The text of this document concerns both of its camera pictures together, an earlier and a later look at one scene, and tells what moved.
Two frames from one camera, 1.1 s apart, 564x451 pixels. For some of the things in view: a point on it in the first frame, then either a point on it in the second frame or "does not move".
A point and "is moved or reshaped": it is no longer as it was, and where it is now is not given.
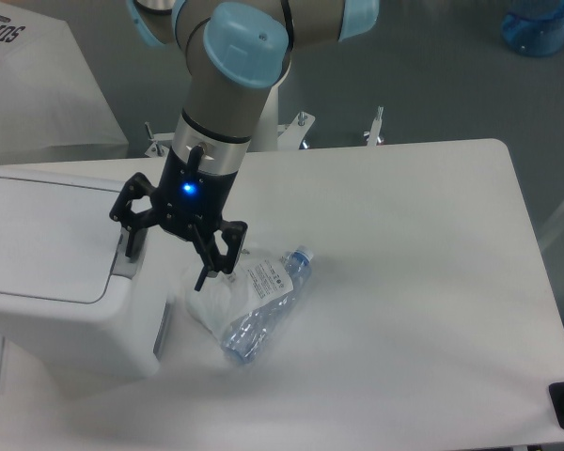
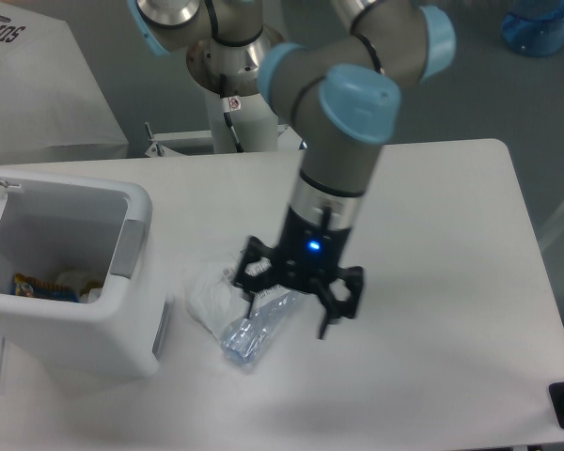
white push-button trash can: (60, 298) is moved or reshaped
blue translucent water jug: (540, 27) does not move
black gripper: (190, 202) → (307, 256)
